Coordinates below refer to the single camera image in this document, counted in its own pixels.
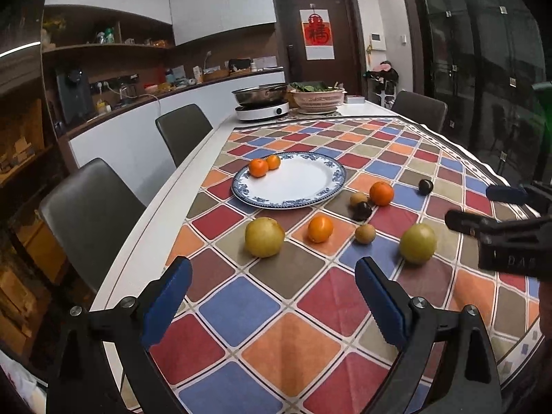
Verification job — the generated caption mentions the green yellow apple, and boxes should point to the green yellow apple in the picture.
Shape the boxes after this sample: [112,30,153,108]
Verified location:
[400,223,437,265]

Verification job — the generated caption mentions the dark plum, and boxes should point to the dark plum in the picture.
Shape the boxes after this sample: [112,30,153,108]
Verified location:
[352,201,372,221]
[418,178,434,196]

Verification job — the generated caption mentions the brown kiwi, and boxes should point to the brown kiwi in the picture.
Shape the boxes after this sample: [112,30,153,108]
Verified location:
[355,223,376,245]
[349,191,368,207]

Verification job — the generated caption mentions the small orange mandarin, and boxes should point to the small orange mandarin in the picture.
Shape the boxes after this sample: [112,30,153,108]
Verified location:
[307,214,334,244]

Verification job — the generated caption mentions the yellow pear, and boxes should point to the yellow pear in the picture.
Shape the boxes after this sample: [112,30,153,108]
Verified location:
[244,217,285,258]

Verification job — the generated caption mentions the white kitchen counter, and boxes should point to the white kitchen counter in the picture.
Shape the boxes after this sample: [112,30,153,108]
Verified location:
[68,67,285,205]

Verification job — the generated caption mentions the grey chair right side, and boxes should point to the grey chair right side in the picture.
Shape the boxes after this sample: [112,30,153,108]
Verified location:
[391,91,448,133]

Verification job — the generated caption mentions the grey chair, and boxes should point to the grey chair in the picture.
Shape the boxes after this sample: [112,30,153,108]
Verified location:
[391,91,448,133]
[39,158,145,292]
[155,104,213,167]

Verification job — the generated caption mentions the near grey chair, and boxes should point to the near grey chair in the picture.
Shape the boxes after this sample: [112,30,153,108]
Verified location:
[39,158,145,292]

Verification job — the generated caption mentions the blue white porcelain plate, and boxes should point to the blue white porcelain plate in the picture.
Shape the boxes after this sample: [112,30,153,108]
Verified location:
[231,152,346,210]

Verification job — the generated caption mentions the pink basket with greens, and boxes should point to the pink basket with greens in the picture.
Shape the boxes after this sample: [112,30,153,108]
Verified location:
[288,82,346,113]

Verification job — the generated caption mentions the small mandarin on plate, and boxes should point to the small mandarin on plate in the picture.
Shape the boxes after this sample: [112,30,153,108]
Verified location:
[265,154,281,170]

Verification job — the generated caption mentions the large mandarin on plate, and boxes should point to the large mandarin on plate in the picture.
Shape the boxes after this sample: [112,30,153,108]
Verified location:
[248,158,269,178]

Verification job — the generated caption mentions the steel pot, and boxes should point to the steel pot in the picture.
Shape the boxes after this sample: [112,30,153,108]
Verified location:
[232,83,287,107]

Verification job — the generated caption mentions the far grey chair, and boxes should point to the far grey chair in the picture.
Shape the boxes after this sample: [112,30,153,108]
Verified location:
[155,104,213,167]

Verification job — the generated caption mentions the white induction cooker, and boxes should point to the white induction cooker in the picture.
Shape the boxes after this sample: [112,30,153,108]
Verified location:
[235,102,290,122]

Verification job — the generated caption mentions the red white door poster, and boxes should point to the red white door poster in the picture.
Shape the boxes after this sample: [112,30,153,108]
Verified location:
[299,9,335,61]

